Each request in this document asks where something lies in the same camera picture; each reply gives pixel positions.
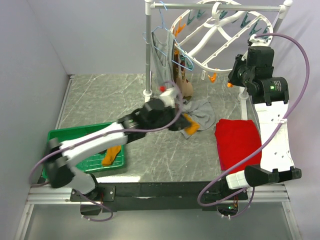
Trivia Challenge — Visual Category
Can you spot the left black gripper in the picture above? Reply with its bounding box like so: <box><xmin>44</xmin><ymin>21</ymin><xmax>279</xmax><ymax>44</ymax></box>
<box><xmin>146</xmin><ymin>103</ymin><xmax>191</xmax><ymax>132</ymax></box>

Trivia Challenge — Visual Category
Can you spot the white clip sock hanger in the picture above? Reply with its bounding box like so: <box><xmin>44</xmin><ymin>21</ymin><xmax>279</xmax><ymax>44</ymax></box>
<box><xmin>170</xmin><ymin>0</ymin><xmax>276</xmax><ymax>75</ymax></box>

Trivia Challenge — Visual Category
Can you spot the mustard yellow sock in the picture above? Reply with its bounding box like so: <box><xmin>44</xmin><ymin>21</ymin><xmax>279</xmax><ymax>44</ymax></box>
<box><xmin>101</xmin><ymin>145</ymin><xmax>121</xmax><ymax>167</ymax></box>
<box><xmin>183</xmin><ymin>113</ymin><xmax>200</xmax><ymax>136</ymax></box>

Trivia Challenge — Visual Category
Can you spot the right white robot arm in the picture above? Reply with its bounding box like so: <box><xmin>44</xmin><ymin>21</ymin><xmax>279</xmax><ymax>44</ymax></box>
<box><xmin>219</xmin><ymin>46</ymin><xmax>302</xmax><ymax>200</ymax></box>

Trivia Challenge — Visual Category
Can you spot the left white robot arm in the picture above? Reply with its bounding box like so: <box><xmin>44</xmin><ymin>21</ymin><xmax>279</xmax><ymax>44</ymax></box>
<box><xmin>43</xmin><ymin>98</ymin><xmax>191</xmax><ymax>201</ymax></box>

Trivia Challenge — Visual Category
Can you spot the red folded cloth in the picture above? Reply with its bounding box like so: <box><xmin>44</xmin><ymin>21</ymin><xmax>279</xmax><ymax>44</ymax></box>
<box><xmin>214</xmin><ymin>118</ymin><xmax>262</xmax><ymax>171</ymax></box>

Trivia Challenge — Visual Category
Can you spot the grey tank top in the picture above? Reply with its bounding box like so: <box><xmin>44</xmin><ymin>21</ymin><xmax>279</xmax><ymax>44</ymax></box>
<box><xmin>151</xmin><ymin>35</ymin><xmax>216</xmax><ymax>139</ymax></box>

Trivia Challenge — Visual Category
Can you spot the black base beam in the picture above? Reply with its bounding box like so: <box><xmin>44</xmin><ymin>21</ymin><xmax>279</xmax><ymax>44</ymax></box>
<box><xmin>69</xmin><ymin>181</ymin><xmax>248</xmax><ymax>216</ymax></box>

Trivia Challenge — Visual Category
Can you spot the white clothes rack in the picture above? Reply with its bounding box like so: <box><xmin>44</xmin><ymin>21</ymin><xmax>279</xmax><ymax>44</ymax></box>
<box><xmin>142</xmin><ymin>0</ymin><xmax>293</xmax><ymax>121</ymax></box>

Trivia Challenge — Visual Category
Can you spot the green plastic tray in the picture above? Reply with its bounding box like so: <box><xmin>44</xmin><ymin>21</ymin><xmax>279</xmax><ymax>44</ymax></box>
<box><xmin>47</xmin><ymin>122</ymin><xmax>126</xmax><ymax>174</ymax></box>

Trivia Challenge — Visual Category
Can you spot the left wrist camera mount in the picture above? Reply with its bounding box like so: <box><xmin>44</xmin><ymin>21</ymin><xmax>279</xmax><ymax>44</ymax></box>
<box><xmin>159</xmin><ymin>87</ymin><xmax>178</xmax><ymax>108</ymax></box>

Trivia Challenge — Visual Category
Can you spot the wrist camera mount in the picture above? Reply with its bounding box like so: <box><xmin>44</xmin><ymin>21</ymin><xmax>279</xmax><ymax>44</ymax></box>
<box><xmin>247</xmin><ymin>34</ymin><xmax>270</xmax><ymax>47</ymax></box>
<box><xmin>159</xmin><ymin>87</ymin><xmax>178</xmax><ymax>108</ymax></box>

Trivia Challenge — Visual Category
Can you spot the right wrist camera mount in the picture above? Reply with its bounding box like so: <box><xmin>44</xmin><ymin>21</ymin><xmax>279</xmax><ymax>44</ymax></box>
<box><xmin>247</xmin><ymin>34</ymin><xmax>270</xmax><ymax>47</ymax></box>

